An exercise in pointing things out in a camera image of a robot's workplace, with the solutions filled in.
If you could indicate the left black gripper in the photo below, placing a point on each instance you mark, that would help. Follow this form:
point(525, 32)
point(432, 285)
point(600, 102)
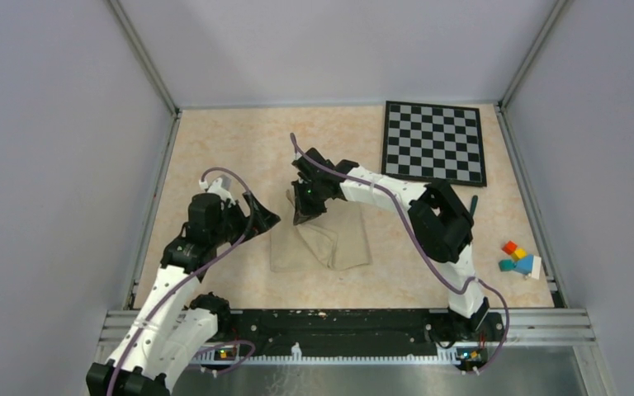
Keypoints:
point(263, 219)

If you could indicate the black white checkerboard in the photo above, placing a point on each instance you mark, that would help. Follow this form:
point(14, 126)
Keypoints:
point(426, 141)

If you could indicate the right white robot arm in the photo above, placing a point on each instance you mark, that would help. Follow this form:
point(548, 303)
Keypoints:
point(435, 218)

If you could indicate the gold spoon green handle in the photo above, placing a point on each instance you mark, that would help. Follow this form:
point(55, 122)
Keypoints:
point(473, 208)

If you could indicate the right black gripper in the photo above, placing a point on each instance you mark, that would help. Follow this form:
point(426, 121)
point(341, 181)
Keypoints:
point(303, 212)

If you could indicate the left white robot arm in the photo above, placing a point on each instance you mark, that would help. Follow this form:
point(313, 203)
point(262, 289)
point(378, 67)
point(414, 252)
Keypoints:
point(166, 333)

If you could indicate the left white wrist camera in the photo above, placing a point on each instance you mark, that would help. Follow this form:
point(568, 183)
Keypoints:
point(220, 187)

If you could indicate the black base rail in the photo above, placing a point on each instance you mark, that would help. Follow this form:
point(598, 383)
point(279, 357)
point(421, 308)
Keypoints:
point(356, 332)

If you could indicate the colourful toy blocks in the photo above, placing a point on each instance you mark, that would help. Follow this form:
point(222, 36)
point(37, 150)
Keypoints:
point(520, 261)

